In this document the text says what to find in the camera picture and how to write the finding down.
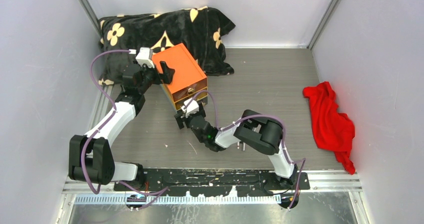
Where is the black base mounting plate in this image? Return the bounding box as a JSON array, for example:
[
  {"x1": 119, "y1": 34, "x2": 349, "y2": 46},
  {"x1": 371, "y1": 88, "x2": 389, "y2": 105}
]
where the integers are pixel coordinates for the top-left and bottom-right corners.
[{"x1": 114, "y1": 168, "x2": 311, "y2": 197}]

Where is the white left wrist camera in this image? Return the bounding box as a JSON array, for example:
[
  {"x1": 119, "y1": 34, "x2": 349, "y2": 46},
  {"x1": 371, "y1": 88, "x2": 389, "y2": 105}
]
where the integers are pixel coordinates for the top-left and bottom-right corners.
[{"x1": 135, "y1": 47, "x2": 156, "y2": 69}]

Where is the orange drawer organizer box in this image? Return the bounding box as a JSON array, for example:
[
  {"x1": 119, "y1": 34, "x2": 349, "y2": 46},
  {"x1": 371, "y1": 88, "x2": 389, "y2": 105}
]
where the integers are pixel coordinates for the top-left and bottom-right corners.
[{"x1": 152, "y1": 43, "x2": 208, "y2": 111}]

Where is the aluminium front rail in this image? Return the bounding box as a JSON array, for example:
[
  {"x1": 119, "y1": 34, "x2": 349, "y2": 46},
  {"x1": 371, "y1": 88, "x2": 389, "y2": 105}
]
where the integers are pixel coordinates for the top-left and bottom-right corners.
[{"x1": 62, "y1": 169, "x2": 362, "y2": 209}]

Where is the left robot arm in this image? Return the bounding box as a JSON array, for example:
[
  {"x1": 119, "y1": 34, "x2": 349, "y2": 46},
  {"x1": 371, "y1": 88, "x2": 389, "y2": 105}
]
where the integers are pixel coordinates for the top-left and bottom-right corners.
[{"x1": 68, "y1": 61, "x2": 176, "y2": 191}]

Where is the black floral blanket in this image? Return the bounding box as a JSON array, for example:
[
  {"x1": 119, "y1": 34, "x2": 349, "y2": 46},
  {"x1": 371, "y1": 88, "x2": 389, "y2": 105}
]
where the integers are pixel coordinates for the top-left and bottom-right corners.
[{"x1": 96, "y1": 6, "x2": 236, "y2": 86}]

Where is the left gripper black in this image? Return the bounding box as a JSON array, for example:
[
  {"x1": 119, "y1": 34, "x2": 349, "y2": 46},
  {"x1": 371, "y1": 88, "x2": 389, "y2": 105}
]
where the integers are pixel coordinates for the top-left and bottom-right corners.
[{"x1": 135, "y1": 59, "x2": 175, "y2": 94}]

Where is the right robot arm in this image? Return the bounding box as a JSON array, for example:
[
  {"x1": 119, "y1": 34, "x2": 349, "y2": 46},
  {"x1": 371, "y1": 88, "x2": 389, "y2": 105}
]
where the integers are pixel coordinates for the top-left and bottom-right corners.
[{"x1": 174, "y1": 105, "x2": 298, "y2": 190}]

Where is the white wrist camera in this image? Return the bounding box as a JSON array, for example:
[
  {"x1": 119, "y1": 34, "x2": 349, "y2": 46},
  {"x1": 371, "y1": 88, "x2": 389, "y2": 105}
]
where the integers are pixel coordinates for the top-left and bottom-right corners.
[
  {"x1": 181, "y1": 98, "x2": 200, "y2": 118},
  {"x1": 135, "y1": 47, "x2": 156, "y2": 69}
]

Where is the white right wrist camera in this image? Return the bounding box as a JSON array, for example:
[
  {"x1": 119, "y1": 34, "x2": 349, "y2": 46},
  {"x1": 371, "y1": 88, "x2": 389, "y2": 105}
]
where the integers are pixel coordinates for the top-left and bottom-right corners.
[{"x1": 181, "y1": 98, "x2": 200, "y2": 118}]

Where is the red cloth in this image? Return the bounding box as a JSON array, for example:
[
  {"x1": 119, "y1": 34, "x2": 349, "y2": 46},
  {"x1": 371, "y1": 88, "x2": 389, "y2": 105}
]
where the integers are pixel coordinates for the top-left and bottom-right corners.
[{"x1": 302, "y1": 81, "x2": 356, "y2": 175}]

